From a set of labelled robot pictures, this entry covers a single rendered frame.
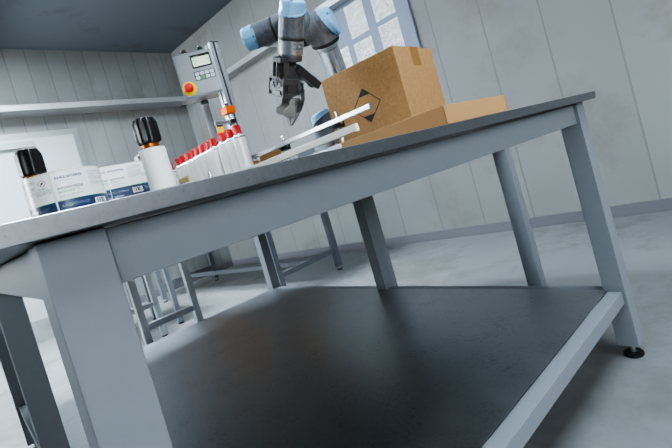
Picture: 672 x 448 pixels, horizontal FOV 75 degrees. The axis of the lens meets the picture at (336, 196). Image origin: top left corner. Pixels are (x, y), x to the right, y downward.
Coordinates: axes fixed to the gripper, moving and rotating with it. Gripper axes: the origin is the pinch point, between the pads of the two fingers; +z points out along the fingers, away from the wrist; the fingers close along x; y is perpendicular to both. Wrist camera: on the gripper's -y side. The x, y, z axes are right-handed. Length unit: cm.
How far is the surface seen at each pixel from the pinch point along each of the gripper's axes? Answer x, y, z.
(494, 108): 62, -7, -17
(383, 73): 19.5, -18.1, -17.2
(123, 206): 65, 75, -17
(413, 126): 54, 13, -14
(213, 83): -65, -10, 1
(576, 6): -10, -249, -45
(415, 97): 28.4, -23.8, -11.4
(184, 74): -74, -1, -2
